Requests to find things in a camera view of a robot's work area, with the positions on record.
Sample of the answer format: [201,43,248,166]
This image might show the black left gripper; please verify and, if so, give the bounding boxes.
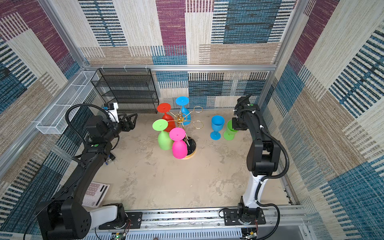
[103,112,137,144]

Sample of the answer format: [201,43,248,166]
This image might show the pink wine glass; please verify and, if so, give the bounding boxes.
[169,128,188,159]

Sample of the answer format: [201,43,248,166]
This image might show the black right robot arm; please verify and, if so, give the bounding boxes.
[232,94,290,225]

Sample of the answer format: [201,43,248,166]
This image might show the aluminium front rail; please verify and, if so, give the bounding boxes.
[79,206,314,240]

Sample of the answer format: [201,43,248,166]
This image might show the black mesh shelf rack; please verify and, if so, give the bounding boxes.
[91,68,159,114]

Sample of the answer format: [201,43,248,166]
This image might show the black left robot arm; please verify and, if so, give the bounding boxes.
[36,105,138,240]

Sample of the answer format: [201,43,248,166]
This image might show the white wire mesh basket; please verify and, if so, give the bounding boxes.
[36,71,95,135]

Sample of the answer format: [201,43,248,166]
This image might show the pink white calculator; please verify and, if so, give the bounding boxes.
[82,182,110,208]

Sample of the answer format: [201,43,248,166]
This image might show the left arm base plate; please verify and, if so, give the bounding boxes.
[98,212,143,230]

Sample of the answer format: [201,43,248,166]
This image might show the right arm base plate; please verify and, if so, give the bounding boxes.
[223,208,266,226]

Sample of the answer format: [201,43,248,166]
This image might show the gold wine glass rack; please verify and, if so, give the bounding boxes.
[167,104,205,160]

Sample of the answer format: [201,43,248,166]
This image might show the red wine glass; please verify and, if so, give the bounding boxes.
[157,103,176,133]

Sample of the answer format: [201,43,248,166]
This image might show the blue stapler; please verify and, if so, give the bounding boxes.
[104,153,116,165]

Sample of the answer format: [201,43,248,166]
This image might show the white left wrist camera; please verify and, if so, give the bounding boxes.
[103,103,119,123]

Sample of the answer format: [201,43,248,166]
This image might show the blue wine glass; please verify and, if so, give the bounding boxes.
[176,97,191,126]
[210,116,225,141]

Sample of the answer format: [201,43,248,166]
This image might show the green wine glass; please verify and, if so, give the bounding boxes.
[224,120,238,141]
[153,119,174,151]

